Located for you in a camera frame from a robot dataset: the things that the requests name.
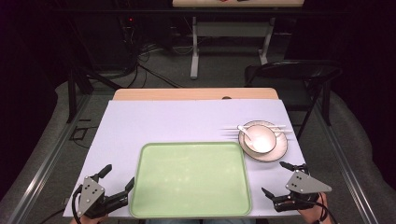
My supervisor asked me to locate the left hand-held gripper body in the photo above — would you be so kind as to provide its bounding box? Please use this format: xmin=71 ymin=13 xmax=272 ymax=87
xmin=76 ymin=175 xmax=130 ymax=219

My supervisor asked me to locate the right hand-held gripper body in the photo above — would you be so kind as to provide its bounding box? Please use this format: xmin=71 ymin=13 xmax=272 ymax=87
xmin=272 ymin=169 xmax=332 ymax=213

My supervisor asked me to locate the person's left hand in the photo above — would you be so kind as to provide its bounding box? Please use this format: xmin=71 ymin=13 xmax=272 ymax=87
xmin=69 ymin=214 xmax=109 ymax=224

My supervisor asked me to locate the person's right hand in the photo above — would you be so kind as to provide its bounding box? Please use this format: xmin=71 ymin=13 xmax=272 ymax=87
xmin=296 ymin=191 xmax=336 ymax=224

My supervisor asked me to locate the white plate with dark rim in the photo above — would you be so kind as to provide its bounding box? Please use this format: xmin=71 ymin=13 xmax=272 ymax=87
xmin=237 ymin=119 xmax=289 ymax=163

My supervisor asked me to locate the white chopstick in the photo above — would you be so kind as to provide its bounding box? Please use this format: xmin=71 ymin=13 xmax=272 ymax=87
xmin=221 ymin=124 xmax=287 ymax=131
xmin=221 ymin=130 xmax=294 ymax=135

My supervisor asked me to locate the white bowl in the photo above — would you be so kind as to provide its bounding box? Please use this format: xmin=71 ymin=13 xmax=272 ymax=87
xmin=243 ymin=124 xmax=277 ymax=155

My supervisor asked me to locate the white ceramic spoon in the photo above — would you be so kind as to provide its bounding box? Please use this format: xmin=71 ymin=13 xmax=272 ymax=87
xmin=236 ymin=124 xmax=266 ymax=152

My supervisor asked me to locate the green plastic tray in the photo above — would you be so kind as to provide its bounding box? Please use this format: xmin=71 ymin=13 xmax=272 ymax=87
xmin=129 ymin=141 xmax=253 ymax=219

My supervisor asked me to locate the pale lavender table sheet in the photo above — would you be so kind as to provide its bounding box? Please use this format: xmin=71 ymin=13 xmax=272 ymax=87
xmin=63 ymin=99 xmax=308 ymax=218

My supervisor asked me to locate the black metal stand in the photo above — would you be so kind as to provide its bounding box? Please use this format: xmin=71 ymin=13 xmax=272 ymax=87
xmin=65 ymin=65 xmax=123 ymax=124

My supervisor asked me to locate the black folding chair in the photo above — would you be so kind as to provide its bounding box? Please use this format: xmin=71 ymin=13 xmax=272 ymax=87
xmin=244 ymin=59 xmax=344 ymax=140

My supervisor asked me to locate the wooden table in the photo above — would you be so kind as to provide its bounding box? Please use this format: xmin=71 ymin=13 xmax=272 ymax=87
xmin=112 ymin=87 xmax=280 ymax=102

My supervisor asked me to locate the table with white legs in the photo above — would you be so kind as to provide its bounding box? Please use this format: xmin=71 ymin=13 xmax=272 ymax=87
xmin=171 ymin=0 xmax=305 ymax=80

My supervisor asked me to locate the power strip with red light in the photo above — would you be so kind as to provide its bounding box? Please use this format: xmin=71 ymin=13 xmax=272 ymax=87
xmin=125 ymin=15 xmax=137 ymax=38

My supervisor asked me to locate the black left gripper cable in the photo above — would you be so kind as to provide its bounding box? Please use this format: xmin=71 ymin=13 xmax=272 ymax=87
xmin=71 ymin=184 xmax=84 ymax=224

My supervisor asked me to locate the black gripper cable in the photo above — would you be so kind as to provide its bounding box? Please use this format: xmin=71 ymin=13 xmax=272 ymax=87
xmin=298 ymin=193 xmax=340 ymax=224
xmin=71 ymin=184 xmax=84 ymax=224

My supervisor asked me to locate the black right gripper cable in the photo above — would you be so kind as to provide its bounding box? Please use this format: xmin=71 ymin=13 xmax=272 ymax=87
xmin=298 ymin=193 xmax=340 ymax=224

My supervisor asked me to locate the black floor cable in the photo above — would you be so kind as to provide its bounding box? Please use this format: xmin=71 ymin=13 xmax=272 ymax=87
xmin=123 ymin=43 xmax=183 ymax=90

